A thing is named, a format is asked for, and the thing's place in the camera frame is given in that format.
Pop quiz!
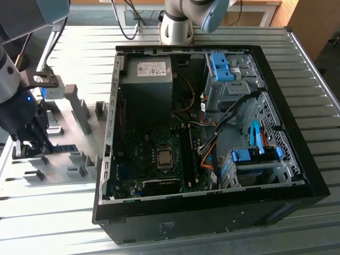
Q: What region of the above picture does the grey perforated disk bay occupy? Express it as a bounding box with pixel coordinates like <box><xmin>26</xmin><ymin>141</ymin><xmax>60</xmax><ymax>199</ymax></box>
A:
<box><xmin>219</xmin><ymin>148</ymin><xmax>305</xmax><ymax>190</ymax></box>

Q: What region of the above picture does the blue SATA wire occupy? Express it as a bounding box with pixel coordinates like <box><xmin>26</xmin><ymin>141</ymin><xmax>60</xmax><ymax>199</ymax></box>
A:
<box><xmin>250</xmin><ymin>120</ymin><xmax>266</xmax><ymax>154</ymax></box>

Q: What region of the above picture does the hard disk in blue carrier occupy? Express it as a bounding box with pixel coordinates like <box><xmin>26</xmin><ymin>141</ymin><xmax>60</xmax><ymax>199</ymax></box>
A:
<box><xmin>230</xmin><ymin>146</ymin><xmax>283</xmax><ymax>163</ymax></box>

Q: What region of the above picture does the grey metal drive cage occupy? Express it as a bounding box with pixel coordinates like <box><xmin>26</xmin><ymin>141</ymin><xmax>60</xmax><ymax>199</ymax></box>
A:
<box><xmin>204</xmin><ymin>52</ymin><xmax>266</xmax><ymax>112</ymax></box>

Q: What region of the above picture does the green motherboard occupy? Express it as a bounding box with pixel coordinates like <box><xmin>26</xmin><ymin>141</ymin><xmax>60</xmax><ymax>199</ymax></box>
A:
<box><xmin>111</xmin><ymin>122</ymin><xmax>213</xmax><ymax>199</ymax></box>

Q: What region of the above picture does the grey Dell power supply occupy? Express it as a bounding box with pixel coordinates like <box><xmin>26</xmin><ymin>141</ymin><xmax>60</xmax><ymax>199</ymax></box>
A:
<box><xmin>120</xmin><ymin>55</ymin><xmax>175</xmax><ymax>128</ymax></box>

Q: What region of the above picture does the black open PC case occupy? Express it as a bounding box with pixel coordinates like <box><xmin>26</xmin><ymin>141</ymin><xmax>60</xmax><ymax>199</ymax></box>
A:
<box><xmin>91</xmin><ymin>44</ymin><xmax>332</xmax><ymax>245</ymax></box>

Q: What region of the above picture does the blue plastic drive bracket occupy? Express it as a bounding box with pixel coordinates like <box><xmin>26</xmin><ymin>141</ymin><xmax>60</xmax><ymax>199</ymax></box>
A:
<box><xmin>209</xmin><ymin>52</ymin><xmax>230</xmax><ymax>72</ymax></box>
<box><xmin>214</xmin><ymin>68</ymin><xmax>236</xmax><ymax>82</ymax></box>

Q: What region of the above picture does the black CPU socket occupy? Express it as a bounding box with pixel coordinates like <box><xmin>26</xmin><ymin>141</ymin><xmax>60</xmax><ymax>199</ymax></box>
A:
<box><xmin>155</xmin><ymin>143</ymin><xmax>177</xmax><ymax>173</ymax></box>

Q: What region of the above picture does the silver CPU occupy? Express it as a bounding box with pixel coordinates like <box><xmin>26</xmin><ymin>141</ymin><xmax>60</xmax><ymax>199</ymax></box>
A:
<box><xmin>158</xmin><ymin>150</ymin><xmax>173</xmax><ymax>166</ymax></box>

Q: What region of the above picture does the flat orange wire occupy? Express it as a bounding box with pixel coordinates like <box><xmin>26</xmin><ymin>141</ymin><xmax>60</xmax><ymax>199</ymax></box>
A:
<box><xmin>200</xmin><ymin>144</ymin><xmax>214</xmax><ymax>170</ymax></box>

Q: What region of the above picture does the black graphics card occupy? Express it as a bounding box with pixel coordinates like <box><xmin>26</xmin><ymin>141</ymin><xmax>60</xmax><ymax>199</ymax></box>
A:
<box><xmin>140</xmin><ymin>177</ymin><xmax>183</xmax><ymax>196</ymax></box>

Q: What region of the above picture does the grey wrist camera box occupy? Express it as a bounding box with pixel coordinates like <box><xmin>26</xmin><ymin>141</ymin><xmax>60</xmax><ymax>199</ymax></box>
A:
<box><xmin>33</xmin><ymin>69</ymin><xmax>66</xmax><ymax>101</ymax></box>

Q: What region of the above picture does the brown wooden cabinet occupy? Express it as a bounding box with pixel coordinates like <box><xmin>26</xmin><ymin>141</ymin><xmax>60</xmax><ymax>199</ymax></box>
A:
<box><xmin>286</xmin><ymin>0</ymin><xmax>340</xmax><ymax>63</ymax></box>

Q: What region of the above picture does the thin yellow orange wire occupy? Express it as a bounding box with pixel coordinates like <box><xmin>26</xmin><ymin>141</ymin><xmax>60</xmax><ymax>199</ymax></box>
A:
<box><xmin>172</xmin><ymin>73</ymin><xmax>197</xmax><ymax>120</ymax></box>

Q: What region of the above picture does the grey plastic parts rack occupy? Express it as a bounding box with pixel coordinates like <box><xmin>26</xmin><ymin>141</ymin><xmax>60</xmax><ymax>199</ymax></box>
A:
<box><xmin>22</xmin><ymin>83</ymin><xmax>109</xmax><ymax>186</ymax></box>

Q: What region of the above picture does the red black twisted wire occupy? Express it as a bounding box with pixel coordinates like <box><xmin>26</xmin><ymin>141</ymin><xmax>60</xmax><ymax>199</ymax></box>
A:
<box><xmin>118</xmin><ymin>98</ymin><xmax>126</xmax><ymax>140</ymax></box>

